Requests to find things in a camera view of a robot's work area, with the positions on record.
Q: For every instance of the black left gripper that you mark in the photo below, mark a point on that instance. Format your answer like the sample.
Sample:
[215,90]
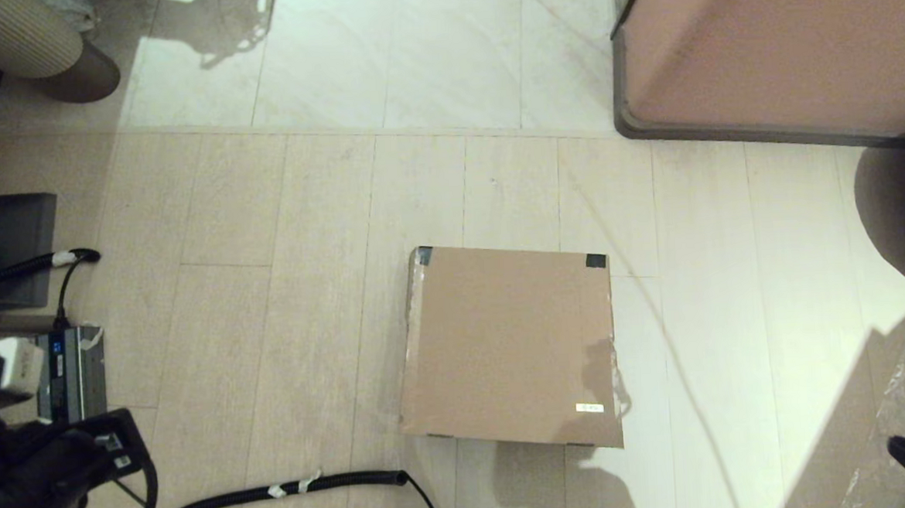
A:
[91,451]

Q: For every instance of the brown cardboard shoe box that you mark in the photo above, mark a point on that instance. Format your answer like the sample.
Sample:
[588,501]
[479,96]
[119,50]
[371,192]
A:
[511,344]

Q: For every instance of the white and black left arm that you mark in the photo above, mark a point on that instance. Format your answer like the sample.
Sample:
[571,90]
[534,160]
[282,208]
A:
[8,494]

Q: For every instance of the grey power supply unit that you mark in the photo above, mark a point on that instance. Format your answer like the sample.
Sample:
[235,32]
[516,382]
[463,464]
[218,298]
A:
[79,374]

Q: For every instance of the black corrugated conduit taped midway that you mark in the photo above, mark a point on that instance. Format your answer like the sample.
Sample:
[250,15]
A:
[279,491]

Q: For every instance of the beige ribbed round pouf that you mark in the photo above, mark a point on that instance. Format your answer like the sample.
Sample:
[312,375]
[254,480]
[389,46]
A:
[15,37]

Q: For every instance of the grey crumpled cloth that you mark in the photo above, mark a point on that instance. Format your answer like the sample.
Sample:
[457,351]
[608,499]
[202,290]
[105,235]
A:
[72,11]

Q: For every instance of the pink cabinet with grey base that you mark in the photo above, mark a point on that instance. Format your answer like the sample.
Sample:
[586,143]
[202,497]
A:
[782,35]

